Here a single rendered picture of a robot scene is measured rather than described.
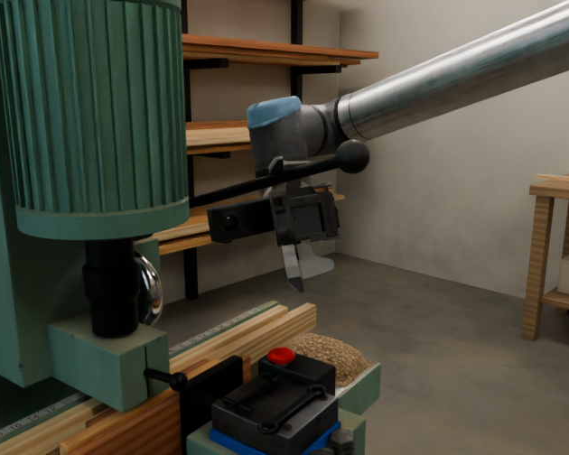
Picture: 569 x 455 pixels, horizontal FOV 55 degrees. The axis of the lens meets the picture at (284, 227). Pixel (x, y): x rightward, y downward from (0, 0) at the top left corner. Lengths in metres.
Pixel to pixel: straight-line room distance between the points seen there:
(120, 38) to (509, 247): 3.56
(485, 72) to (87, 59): 0.53
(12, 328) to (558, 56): 0.74
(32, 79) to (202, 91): 3.08
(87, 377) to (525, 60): 0.67
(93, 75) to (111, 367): 0.30
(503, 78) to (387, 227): 3.59
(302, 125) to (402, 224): 3.42
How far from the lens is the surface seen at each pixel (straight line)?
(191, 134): 2.98
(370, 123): 0.93
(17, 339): 0.71
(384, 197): 4.34
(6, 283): 0.69
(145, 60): 0.54
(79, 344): 0.67
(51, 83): 0.54
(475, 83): 0.84
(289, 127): 0.88
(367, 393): 0.86
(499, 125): 3.87
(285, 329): 0.91
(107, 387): 0.65
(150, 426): 0.62
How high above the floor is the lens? 1.30
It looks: 13 degrees down
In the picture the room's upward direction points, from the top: straight up
